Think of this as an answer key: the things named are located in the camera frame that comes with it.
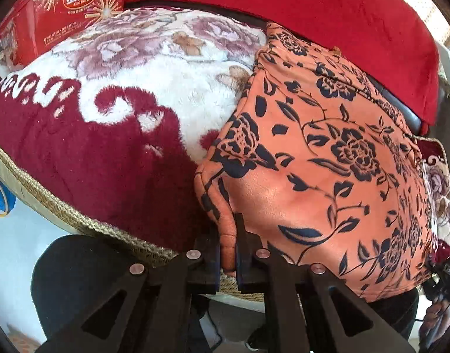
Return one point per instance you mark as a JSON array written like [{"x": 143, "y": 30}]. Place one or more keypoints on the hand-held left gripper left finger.
[{"x": 209, "y": 264}]

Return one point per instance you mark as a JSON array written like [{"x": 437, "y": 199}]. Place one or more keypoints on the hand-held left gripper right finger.
[{"x": 247, "y": 264}]

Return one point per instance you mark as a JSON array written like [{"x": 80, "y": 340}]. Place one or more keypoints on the orange floral garment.
[{"x": 320, "y": 176}]

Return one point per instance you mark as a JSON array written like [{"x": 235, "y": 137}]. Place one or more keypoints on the black round stool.
[{"x": 70, "y": 264}]

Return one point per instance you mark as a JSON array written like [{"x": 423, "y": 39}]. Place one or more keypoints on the floral plush blanket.
[{"x": 100, "y": 147}]

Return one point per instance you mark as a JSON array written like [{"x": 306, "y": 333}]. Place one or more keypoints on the blue bag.
[{"x": 0, "y": 198}]

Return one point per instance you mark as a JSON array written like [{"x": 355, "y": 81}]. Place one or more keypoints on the red fleece cloth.
[{"x": 283, "y": 3}]

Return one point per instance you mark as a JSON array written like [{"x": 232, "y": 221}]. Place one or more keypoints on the red printed box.
[{"x": 59, "y": 11}]

